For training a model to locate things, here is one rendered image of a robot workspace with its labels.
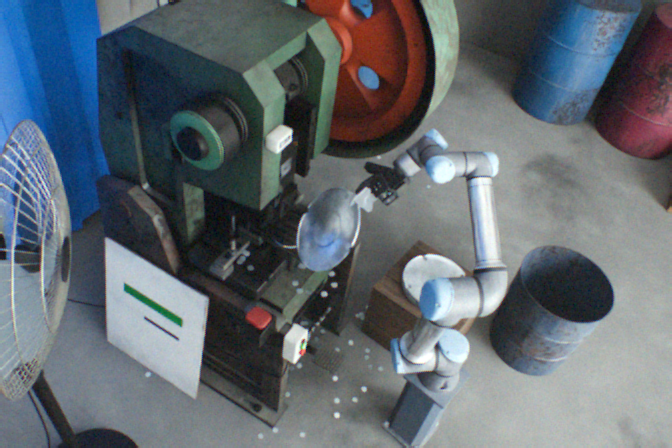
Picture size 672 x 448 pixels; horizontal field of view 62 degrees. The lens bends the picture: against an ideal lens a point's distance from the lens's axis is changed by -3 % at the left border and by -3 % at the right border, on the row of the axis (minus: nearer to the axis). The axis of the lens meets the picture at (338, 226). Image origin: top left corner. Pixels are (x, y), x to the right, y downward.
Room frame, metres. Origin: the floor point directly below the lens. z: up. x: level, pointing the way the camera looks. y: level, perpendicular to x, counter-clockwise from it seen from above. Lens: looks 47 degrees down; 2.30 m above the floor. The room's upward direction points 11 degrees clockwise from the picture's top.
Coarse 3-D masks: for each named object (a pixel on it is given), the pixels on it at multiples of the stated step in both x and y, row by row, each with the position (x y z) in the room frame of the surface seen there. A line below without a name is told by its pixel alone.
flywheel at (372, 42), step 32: (320, 0) 1.76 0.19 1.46; (384, 0) 1.68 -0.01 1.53; (416, 0) 1.63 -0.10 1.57; (352, 32) 1.71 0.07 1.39; (384, 32) 1.67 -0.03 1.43; (416, 32) 1.59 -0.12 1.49; (352, 64) 1.71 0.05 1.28; (384, 64) 1.66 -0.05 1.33; (416, 64) 1.59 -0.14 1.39; (352, 96) 1.70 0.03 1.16; (384, 96) 1.65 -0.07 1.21; (416, 96) 1.58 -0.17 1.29; (352, 128) 1.65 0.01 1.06; (384, 128) 1.61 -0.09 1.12
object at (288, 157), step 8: (296, 136) 1.42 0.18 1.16; (288, 144) 1.38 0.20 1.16; (296, 144) 1.41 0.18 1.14; (288, 152) 1.39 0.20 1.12; (296, 152) 1.43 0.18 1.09; (288, 160) 1.39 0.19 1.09; (288, 168) 1.39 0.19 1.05; (288, 176) 1.40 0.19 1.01; (280, 184) 1.36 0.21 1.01; (288, 184) 1.40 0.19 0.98; (296, 184) 1.41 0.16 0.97; (280, 192) 1.33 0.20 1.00; (288, 192) 1.36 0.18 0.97; (296, 192) 1.40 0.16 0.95; (280, 200) 1.32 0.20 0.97; (288, 200) 1.35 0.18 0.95; (296, 200) 1.38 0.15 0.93; (248, 208) 1.34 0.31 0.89; (264, 208) 1.31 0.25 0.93; (272, 208) 1.32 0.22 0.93; (280, 208) 1.32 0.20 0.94; (288, 208) 1.33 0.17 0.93; (264, 216) 1.31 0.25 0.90; (272, 216) 1.32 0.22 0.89; (280, 216) 1.32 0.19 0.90
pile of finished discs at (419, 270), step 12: (408, 264) 1.66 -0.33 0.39; (420, 264) 1.67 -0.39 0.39; (432, 264) 1.69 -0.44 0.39; (444, 264) 1.70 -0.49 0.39; (456, 264) 1.71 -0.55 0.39; (408, 276) 1.59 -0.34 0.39; (420, 276) 1.61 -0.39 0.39; (432, 276) 1.61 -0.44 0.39; (444, 276) 1.63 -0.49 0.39; (456, 276) 1.64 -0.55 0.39; (408, 288) 1.54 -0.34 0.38; (420, 288) 1.54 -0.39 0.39
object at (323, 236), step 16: (336, 192) 1.42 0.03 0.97; (320, 208) 1.39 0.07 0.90; (336, 208) 1.36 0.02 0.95; (352, 208) 1.33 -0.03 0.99; (304, 224) 1.37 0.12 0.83; (320, 224) 1.33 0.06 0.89; (336, 224) 1.30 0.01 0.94; (352, 224) 1.27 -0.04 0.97; (304, 240) 1.31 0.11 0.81; (320, 240) 1.27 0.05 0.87; (336, 240) 1.25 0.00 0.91; (352, 240) 1.22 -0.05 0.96; (304, 256) 1.26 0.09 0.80; (320, 256) 1.23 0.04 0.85; (336, 256) 1.20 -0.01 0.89
